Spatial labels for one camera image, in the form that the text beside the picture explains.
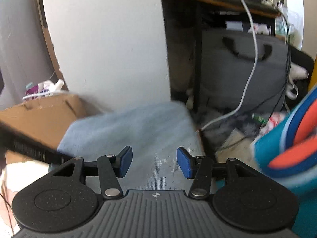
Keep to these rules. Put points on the cream cartoon bear bedsheet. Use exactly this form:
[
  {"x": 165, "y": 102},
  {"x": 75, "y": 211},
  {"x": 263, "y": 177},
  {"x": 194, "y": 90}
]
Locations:
[{"x": 14, "y": 178}]

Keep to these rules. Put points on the dark wooden desk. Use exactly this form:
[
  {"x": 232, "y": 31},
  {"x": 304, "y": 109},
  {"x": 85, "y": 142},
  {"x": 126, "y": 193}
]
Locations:
[{"x": 185, "y": 20}]

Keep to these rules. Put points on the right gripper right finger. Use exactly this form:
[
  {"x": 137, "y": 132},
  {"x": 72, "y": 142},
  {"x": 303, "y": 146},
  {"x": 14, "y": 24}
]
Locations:
[{"x": 199, "y": 169}]

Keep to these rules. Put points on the grey mattress panel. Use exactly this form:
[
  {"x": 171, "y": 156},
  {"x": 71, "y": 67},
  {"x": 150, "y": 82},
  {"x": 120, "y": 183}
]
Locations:
[{"x": 24, "y": 55}]

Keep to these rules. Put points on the light blue denim shorts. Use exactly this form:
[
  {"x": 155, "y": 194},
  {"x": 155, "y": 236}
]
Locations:
[{"x": 154, "y": 133}]

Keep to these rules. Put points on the teal orange storage bag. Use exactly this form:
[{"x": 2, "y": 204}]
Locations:
[{"x": 287, "y": 154}]

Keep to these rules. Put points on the pink white bottle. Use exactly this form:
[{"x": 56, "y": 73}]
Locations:
[{"x": 43, "y": 89}]

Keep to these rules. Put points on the brown cardboard sheet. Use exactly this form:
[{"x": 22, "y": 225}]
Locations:
[{"x": 44, "y": 119}]

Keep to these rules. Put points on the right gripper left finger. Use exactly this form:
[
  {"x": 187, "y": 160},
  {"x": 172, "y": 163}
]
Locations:
[{"x": 110, "y": 168}]

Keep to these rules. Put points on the grey suitcase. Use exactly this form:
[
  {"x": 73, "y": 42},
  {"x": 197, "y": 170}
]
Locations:
[{"x": 237, "y": 69}]

